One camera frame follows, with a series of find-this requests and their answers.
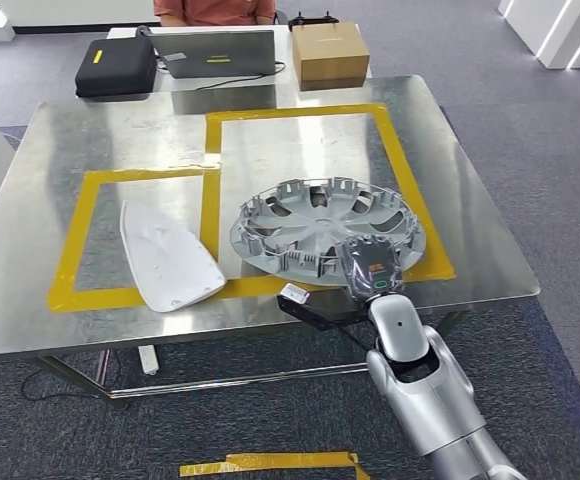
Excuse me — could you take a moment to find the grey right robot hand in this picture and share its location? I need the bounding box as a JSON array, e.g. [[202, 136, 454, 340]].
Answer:
[[337, 233, 405, 306]]

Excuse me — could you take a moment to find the grey plastic wheel hubcap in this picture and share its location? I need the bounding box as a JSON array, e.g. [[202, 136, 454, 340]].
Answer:
[[230, 176, 427, 287]]

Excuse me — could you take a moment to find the steel workbench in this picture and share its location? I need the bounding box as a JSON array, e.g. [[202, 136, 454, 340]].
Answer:
[[0, 74, 542, 402]]

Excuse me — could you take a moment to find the brown cardboard box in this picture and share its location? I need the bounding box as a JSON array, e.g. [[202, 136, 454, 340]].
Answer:
[[291, 21, 371, 92]]

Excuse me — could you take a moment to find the black controller device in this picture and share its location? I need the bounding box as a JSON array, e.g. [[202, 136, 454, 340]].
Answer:
[[288, 10, 341, 32]]

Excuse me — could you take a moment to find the white car mirror shell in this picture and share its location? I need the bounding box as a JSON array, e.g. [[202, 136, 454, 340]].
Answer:
[[119, 199, 227, 314]]

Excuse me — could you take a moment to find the grey laptop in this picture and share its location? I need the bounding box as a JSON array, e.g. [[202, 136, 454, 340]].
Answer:
[[147, 28, 277, 79]]

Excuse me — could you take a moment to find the white power strip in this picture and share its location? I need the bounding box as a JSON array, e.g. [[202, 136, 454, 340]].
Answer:
[[138, 344, 161, 377]]

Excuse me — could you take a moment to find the person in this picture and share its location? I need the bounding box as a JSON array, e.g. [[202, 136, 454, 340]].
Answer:
[[152, 0, 277, 28]]

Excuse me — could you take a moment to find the white lit display block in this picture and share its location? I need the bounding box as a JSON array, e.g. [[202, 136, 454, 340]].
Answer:
[[497, 0, 580, 71]]

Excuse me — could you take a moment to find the black zip case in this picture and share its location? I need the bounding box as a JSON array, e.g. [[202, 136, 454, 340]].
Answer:
[[74, 36, 157, 101]]

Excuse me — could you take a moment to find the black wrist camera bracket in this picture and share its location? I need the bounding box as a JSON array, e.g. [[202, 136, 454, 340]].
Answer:
[[277, 301, 371, 333]]

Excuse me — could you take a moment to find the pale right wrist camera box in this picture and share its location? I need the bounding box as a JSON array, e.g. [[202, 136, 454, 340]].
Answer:
[[276, 282, 316, 319]]

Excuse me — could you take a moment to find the black laptop cable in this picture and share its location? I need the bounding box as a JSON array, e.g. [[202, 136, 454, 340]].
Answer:
[[195, 60, 287, 93]]

